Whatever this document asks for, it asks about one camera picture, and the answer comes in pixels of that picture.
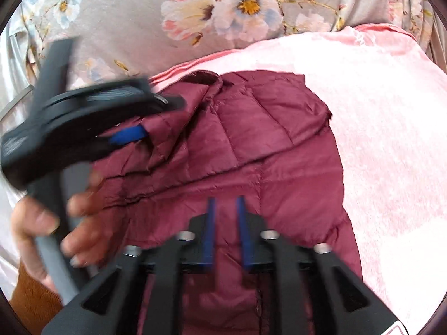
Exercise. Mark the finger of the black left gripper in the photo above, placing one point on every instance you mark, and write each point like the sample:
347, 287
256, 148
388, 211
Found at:
160, 104

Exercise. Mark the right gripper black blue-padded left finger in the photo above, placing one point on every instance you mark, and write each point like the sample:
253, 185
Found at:
142, 289

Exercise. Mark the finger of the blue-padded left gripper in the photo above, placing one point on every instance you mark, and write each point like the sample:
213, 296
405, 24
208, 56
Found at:
128, 135

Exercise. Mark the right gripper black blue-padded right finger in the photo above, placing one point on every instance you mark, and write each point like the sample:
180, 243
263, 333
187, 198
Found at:
311, 290

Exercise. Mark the maroon quilted down jacket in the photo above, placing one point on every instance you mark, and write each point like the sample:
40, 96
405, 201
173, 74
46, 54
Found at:
261, 135

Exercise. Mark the person's left hand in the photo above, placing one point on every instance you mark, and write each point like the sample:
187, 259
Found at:
57, 237

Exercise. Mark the orange knitted sleeve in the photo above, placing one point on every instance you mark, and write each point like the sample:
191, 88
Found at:
34, 304

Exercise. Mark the grey floral bed sheet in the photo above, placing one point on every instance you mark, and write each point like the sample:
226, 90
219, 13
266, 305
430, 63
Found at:
132, 37

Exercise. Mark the pink printed blanket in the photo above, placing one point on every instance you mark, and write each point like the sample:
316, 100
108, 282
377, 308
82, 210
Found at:
388, 101

